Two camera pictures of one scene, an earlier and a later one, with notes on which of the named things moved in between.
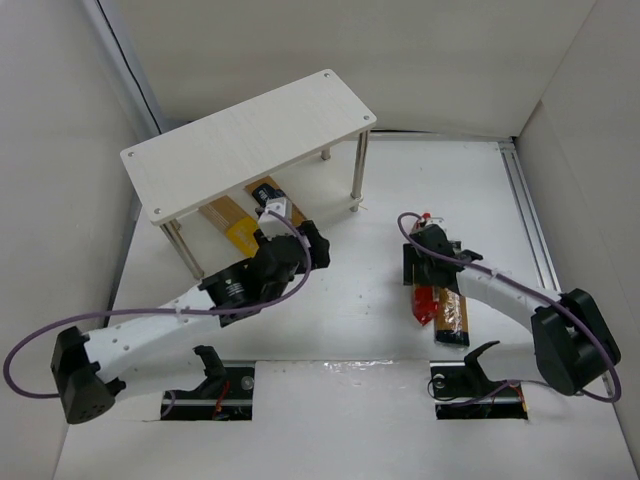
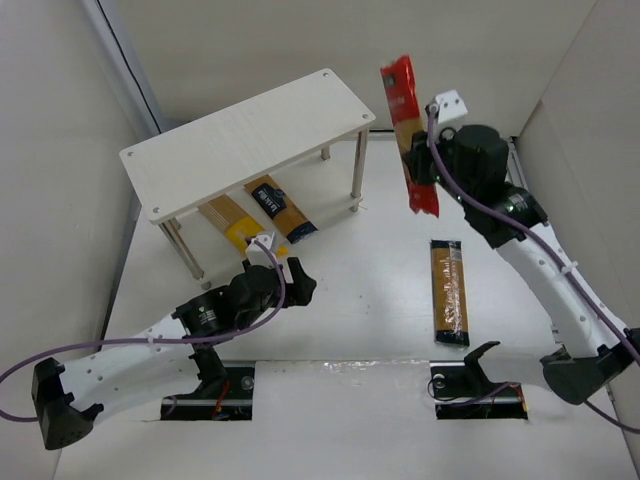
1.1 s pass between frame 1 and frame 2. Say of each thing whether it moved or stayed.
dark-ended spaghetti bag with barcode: stayed
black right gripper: moved
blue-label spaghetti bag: stayed
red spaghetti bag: moved
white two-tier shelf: stayed
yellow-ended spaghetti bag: stayed
